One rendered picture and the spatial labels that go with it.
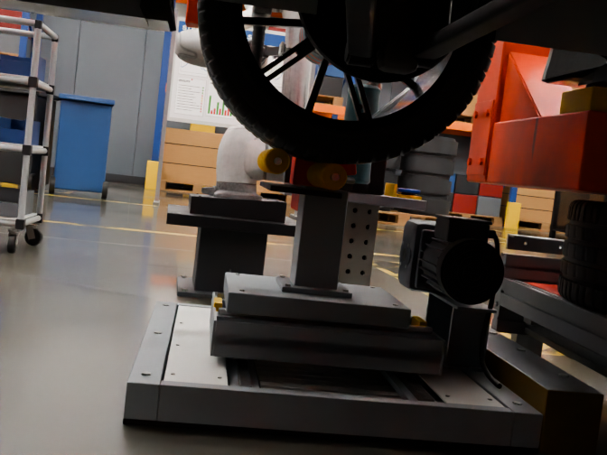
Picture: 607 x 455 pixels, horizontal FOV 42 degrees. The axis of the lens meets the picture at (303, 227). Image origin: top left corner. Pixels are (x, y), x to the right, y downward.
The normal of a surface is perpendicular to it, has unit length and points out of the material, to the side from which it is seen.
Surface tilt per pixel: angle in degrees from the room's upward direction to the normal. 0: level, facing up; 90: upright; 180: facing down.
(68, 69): 90
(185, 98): 90
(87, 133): 90
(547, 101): 36
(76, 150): 90
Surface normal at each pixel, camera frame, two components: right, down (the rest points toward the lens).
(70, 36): 0.16, 0.09
